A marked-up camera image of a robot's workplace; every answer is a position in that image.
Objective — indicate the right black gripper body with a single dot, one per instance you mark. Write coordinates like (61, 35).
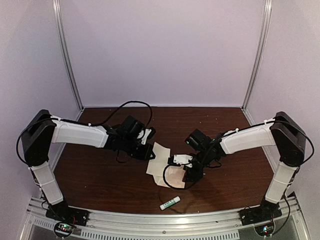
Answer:
(204, 161)

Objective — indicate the aluminium front rail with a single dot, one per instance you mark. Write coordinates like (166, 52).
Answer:
(105, 225)

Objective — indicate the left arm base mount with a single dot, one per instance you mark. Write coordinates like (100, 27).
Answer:
(62, 212)

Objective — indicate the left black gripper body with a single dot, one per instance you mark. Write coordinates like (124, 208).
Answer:
(129, 148)

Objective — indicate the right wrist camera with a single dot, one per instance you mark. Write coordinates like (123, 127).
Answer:
(183, 160)

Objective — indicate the beige envelope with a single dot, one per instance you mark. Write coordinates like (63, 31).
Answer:
(174, 176)

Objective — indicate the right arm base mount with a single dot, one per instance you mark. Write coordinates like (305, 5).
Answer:
(266, 211)

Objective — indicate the right aluminium frame post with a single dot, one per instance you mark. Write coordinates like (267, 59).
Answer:
(264, 31)

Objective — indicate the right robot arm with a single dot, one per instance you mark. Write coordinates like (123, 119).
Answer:
(281, 131)

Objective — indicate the aluminium frame post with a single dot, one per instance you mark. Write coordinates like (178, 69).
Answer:
(65, 53)
(264, 31)

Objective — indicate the green white glue stick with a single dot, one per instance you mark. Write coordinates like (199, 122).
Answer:
(170, 203)

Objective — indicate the left aluminium frame post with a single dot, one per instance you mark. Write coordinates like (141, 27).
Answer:
(65, 53)

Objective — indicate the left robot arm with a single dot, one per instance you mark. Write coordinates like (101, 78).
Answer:
(43, 131)

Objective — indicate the cream letter paper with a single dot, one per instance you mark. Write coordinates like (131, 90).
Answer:
(156, 166)

